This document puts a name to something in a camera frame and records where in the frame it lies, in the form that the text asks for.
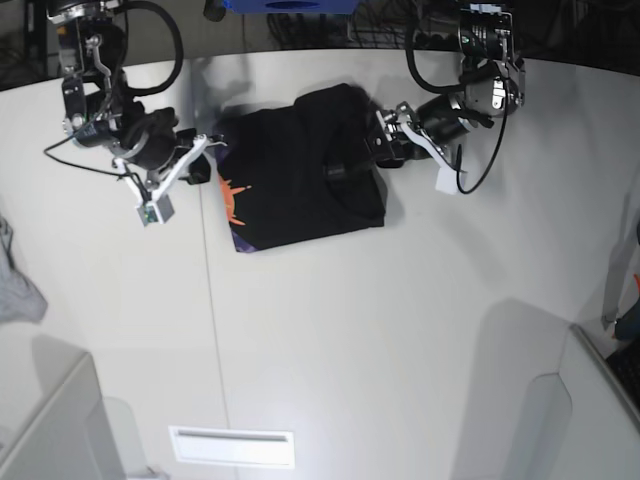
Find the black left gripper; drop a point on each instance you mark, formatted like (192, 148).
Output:
(444, 119)

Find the black keyboard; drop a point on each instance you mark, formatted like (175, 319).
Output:
(625, 364)

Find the black T-shirt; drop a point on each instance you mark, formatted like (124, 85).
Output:
(271, 177)

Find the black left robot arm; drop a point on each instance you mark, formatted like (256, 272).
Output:
(490, 88)

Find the blue plastic bin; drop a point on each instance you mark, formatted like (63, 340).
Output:
(341, 7)

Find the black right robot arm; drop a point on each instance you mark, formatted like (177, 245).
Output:
(103, 110)

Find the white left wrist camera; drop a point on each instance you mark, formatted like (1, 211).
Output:
(446, 181)

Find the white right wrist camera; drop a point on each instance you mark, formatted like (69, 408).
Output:
(156, 211)

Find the grey cloth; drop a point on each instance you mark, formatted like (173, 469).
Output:
(20, 298)

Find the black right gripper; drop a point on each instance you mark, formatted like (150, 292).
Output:
(154, 144)

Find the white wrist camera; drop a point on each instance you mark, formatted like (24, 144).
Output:
(446, 181)
(156, 211)

